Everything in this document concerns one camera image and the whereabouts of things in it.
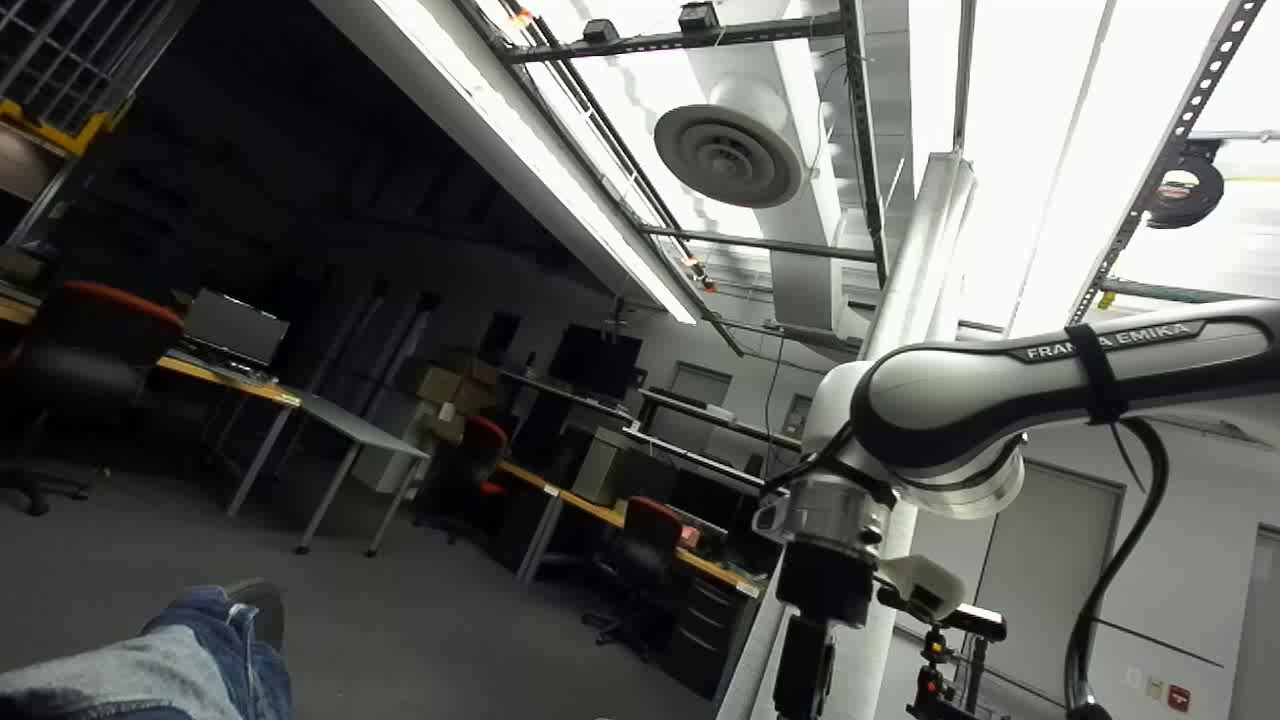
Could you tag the wooden desk left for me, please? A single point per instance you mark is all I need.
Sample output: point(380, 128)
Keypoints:
point(335, 424)

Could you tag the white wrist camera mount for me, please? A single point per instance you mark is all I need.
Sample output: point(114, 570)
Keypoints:
point(923, 587)

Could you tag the blue denim jacket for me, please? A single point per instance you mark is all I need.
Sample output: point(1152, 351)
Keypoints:
point(147, 664)

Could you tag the red black office chair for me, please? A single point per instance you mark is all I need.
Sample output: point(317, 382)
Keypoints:
point(484, 463)
point(87, 362)
point(645, 544)

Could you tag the round ceiling air vent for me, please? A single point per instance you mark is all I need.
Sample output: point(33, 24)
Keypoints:
point(726, 157)

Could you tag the long ceiling light fixture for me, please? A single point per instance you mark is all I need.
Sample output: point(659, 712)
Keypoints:
point(535, 161)

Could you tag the black stand with red parts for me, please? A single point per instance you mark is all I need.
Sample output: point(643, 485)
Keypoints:
point(953, 661)

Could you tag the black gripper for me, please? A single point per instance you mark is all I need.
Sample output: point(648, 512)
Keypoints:
point(825, 587)

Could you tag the cardboard box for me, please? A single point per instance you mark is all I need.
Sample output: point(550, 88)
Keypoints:
point(443, 393)

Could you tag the black tape roll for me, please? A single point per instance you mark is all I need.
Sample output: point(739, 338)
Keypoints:
point(1184, 186)

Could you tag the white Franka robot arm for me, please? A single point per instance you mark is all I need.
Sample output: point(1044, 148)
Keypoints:
point(1013, 400)

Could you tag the perforated metal rail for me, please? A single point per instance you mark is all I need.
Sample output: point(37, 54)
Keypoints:
point(1173, 135)

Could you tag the red fire alarm pull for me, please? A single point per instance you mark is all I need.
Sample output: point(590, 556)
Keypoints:
point(1179, 694)

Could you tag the black ceiling camera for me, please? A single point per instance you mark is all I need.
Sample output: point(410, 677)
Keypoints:
point(698, 19)

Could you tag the long wooden desk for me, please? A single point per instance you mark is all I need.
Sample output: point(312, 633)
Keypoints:
point(587, 505)

